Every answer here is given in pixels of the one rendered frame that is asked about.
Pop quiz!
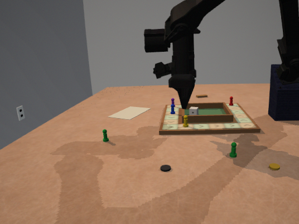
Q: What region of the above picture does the yellow flat disc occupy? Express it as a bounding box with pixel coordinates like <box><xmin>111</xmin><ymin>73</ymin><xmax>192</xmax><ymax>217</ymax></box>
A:
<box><xmin>269</xmin><ymin>163</ymin><xmax>280</xmax><ymax>171</ymax></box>

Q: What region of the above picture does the green pawn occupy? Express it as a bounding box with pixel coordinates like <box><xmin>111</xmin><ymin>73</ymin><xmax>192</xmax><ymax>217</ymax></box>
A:
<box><xmin>103</xmin><ymin>129</ymin><xmax>109</xmax><ymax>142</ymax></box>
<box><xmin>229</xmin><ymin>142</ymin><xmax>237</xmax><ymax>158</ymax></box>

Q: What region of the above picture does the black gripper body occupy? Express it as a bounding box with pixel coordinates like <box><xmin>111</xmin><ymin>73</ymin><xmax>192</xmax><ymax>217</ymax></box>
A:
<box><xmin>168</xmin><ymin>51</ymin><xmax>196</xmax><ymax>87</ymax></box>

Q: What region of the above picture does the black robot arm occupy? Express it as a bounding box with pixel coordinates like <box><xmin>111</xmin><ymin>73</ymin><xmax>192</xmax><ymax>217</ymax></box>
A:
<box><xmin>144</xmin><ymin>0</ymin><xmax>299</xmax><ymax>85</ymax></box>

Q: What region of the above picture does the white die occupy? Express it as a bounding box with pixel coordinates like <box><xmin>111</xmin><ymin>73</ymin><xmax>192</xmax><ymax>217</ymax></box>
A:
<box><xmin>189</xmin><ymin>107</ymin><xmax>199</xmax><ymax>115</ymax></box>

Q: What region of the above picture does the black round disc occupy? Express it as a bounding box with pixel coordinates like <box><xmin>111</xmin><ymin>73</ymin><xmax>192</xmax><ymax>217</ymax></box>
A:
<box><xmin>161</xmin><ymin>165</ymin><xmax>171</xmax><ymax>172</ymax></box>

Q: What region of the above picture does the beige flat rectangular sheet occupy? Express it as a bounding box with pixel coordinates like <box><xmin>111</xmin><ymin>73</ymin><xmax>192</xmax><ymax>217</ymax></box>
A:
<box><xmin>109</xmin><ymin>106</ymin><xmax>151</xmax><ymax>120</ymax></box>

